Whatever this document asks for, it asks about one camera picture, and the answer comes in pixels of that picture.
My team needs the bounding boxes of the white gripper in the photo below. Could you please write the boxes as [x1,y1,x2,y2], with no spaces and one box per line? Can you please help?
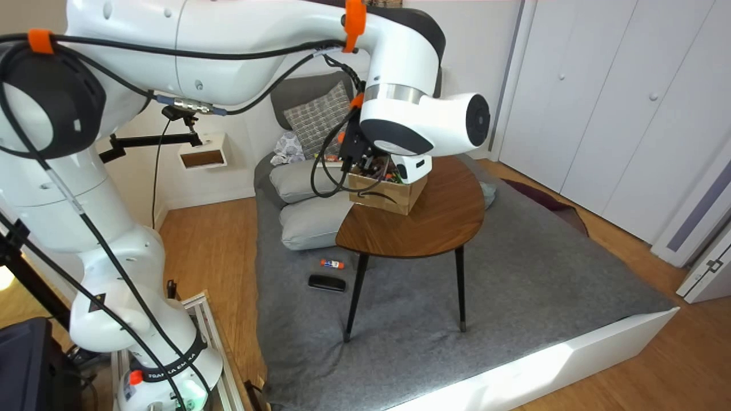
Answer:
[363,154,432,186]

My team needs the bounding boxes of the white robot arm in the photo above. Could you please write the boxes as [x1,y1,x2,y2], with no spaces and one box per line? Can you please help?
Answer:
[0,0,488,411]

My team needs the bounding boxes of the taped cardboard box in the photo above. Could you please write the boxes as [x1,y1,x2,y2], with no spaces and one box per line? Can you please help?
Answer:
[348,174,428,216]

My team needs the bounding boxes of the round wooden table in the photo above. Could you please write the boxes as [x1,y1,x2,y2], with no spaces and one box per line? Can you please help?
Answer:
[335,159,487,338]

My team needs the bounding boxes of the grey pillow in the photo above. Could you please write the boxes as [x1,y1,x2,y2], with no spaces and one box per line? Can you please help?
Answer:
[279,194,351,252]

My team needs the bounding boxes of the patterned cushion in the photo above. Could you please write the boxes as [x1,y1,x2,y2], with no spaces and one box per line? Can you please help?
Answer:
[284,82,350,161]

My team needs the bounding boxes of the small orange blue item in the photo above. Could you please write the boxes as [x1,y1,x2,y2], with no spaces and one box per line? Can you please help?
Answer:
[317,258,346,273]

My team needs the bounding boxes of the black remote control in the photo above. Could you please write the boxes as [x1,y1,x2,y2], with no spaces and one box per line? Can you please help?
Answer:
[308,274,348,292]

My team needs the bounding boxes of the grey mattress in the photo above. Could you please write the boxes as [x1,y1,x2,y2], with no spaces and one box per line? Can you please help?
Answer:
[257,164,677,411]

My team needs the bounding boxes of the white wardrobe doors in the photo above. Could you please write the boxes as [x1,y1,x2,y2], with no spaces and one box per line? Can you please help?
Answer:
[501,0,731,242]

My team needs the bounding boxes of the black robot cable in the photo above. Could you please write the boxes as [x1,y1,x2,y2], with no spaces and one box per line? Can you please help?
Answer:
[306,53,398,205]

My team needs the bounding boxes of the white wall shelf box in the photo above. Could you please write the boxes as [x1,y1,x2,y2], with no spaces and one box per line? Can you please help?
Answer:
[179,136,229,171]

